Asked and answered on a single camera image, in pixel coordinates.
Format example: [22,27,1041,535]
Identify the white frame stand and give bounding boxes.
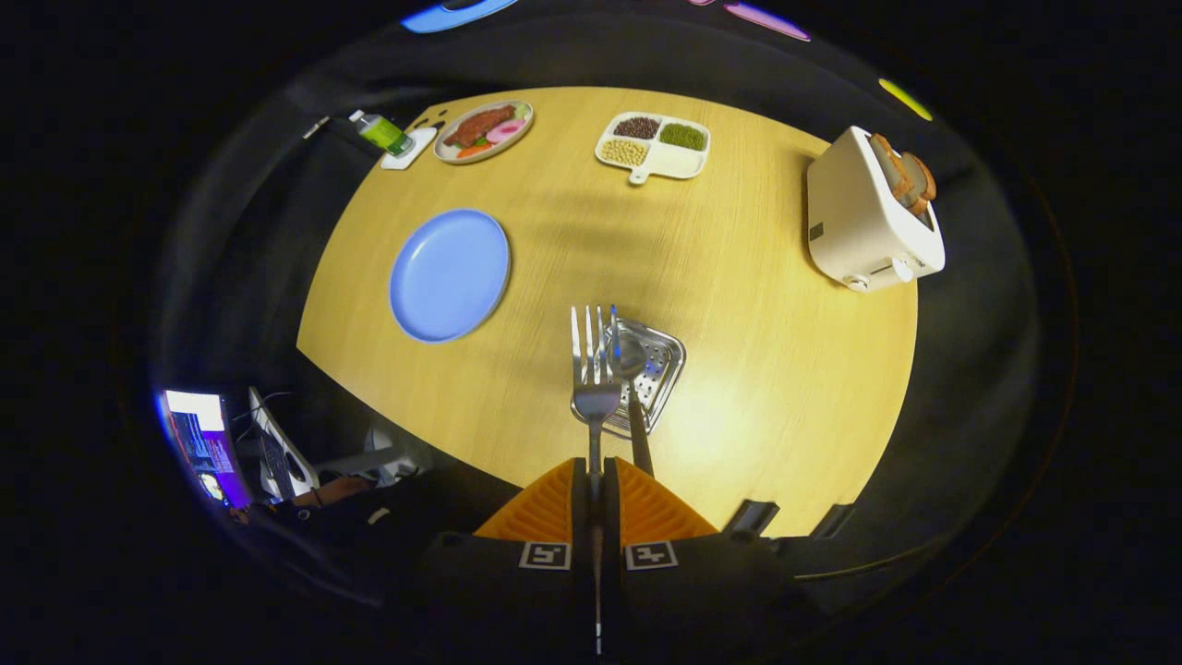
[247,388,321,500]

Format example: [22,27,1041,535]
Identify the green drink bottle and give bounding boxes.
[348,110,414,157]

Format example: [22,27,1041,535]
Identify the lit computer monitor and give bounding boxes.
[162,390,250,509]

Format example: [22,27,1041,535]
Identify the blue round plate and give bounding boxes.
[389,209,512,345]

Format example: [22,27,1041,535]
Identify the toasted bread slice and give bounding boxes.
[900,152,937,215]
[870,134,915,206]

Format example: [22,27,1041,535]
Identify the white toaster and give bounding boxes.
[807,127,947,294]

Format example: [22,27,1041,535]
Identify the white divided dish of beans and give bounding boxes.
[595,112,711,186]

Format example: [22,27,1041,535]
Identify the metal perforated tray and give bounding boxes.
[591,317,687,438]

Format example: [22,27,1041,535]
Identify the metal fork with wooden handle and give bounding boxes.
[570,305,623,657]

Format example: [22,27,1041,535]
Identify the black clamp block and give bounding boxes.
[724,500,781,538]
[812,503,856,539]

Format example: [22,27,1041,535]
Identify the white square coaster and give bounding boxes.
[381,127,439,171]

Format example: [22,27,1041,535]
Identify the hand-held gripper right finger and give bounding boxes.
[602,456,815,640]

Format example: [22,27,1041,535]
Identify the oval plate of food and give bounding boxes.
[433,100,535,165]

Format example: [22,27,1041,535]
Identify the metal spoon with wooden handle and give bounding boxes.
[613,331,657,478]

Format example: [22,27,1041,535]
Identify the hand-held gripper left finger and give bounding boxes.
[411,457,597,640]

